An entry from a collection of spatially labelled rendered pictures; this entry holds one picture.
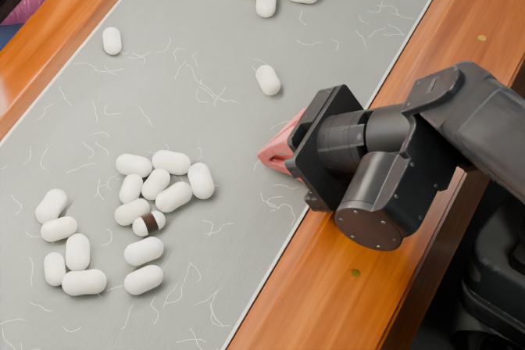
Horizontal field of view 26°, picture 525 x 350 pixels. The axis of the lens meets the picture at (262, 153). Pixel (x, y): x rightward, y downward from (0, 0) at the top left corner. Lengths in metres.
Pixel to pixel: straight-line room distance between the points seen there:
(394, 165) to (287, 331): 0.17
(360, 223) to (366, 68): 0.31
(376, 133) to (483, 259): 0.61
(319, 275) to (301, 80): 0.25
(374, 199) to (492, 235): 0.68
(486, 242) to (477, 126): 0.73
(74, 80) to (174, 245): 0.23
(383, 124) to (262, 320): 0.19
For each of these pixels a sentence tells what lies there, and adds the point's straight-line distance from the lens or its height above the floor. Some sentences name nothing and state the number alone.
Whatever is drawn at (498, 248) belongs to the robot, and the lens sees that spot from 1.54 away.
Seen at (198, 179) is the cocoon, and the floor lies 0.76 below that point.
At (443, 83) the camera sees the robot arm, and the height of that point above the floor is 0.95.
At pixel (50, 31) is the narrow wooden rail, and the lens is 1.19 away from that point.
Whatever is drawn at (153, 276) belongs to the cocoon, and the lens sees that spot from 1.00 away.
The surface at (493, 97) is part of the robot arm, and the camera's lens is 0.83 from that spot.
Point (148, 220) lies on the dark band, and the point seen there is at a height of 0.76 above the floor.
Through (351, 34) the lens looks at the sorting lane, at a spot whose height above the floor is 0.74.
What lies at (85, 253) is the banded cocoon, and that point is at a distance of 1.02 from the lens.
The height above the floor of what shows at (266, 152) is 0.77.
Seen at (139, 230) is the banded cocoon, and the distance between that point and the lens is 1.03.
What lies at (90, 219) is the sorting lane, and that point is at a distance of 1.06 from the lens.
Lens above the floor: 1.60
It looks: 52 degrees down
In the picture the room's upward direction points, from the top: straight up
